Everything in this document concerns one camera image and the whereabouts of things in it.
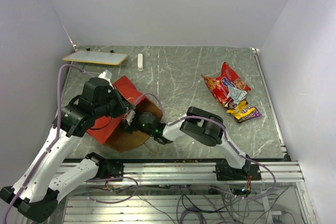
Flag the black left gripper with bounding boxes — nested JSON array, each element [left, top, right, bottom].
[[93, 85, 136, 119]]

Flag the red brown paper bag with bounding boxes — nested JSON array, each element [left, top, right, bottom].
[[87, 76, 163, 153]]

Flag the orange red chips packet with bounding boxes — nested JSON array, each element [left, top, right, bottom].
[[202, 75, 232, 108]]

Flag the purple snack packet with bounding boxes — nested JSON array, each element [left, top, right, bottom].
[[227, 100, 239, 110]]

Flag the silver foil snack packet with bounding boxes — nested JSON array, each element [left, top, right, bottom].
[[227, 86, 247, 105]]

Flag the red snack packet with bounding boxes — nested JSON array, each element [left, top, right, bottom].
[[220, 62, 251, 92]]

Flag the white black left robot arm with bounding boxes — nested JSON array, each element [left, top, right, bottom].
[[1, 77, 135, 223]]

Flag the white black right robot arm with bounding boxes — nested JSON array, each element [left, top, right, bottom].
[[131, 106, 251, 180]]

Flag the white board yellow edge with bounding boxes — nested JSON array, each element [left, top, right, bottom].
[[63, 51, 128, 66]]

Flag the white marker pen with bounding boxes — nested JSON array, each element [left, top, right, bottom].
[[137, 53, 144, 71]]

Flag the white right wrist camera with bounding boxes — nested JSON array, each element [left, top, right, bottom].
[[124, 110, 135, 125]]

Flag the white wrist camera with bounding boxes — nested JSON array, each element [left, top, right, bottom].
[[124, 110, 135, 125], [98, 70, 112, 84]]

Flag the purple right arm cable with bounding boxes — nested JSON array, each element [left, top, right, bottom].
[[135, 92, 278, 200]]

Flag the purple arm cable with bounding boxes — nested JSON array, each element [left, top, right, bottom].
[[4, 63, 92, 224], [135, 92, 278, 200]]

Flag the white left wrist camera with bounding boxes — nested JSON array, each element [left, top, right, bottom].
[[98, 70, 112, 84]]

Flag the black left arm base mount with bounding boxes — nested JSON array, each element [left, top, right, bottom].
[[92, 159, 124, 182]]

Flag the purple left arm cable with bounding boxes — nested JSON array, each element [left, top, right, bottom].
[[4, 63, 92, 224]]

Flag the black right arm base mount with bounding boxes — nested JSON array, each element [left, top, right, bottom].
[[214, 159, 261, 181]]

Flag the loose cables under frame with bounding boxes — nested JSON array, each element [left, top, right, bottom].
[[86, 174, 289, 224]]

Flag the aluminium frame rail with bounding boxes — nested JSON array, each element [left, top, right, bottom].
[[57, 158, 305, 185]]

